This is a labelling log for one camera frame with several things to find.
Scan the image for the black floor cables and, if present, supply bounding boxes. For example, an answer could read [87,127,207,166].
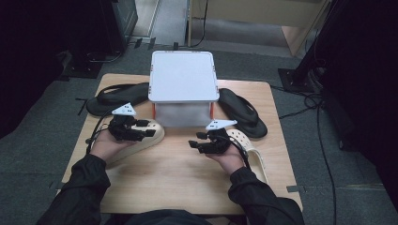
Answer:
[270,83,341,225]

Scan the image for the beige clog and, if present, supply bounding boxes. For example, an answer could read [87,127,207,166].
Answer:
[224,128,269,186]
[106,118,166,167]

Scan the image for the black flip-flop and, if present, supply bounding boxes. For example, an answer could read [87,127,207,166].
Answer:
[85,82,150,117]
[217,87,268,140]

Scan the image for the person's right hand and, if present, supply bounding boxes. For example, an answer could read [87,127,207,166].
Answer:
[206,144,245,176]

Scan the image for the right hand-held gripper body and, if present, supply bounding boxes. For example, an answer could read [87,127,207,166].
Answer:
[198,118,238,155]

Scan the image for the black hanging cable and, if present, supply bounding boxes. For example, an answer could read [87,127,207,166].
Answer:
[190,0,209,49]

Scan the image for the black metal stand with base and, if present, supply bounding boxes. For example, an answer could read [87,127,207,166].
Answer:
[277,0,345,94]

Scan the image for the black cabinet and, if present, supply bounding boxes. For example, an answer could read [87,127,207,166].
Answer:
[67,0,139,57]

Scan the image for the person's dark clothed body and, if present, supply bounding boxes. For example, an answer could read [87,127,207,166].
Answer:
[104,209,248,225]

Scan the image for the person's left hand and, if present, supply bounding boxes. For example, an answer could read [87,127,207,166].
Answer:
[90,129,135,162]

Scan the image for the dark curtain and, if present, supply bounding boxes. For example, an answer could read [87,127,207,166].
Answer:
[314,0,398,210]
[0,0,74,140]

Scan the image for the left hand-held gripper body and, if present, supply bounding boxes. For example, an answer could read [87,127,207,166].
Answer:
[107,102,147,142]

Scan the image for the white two-tier shoe rack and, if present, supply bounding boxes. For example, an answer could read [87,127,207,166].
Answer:
[147,50,221,128]

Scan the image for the light wooden cabinet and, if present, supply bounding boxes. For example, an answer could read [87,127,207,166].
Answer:
[187,0,332,58]

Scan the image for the black flat stand base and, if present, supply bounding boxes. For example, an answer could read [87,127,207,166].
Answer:
[61,51,106,80]

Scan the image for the right hand-held gripper black cable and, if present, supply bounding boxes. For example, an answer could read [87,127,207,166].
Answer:
[223,134,252,172]

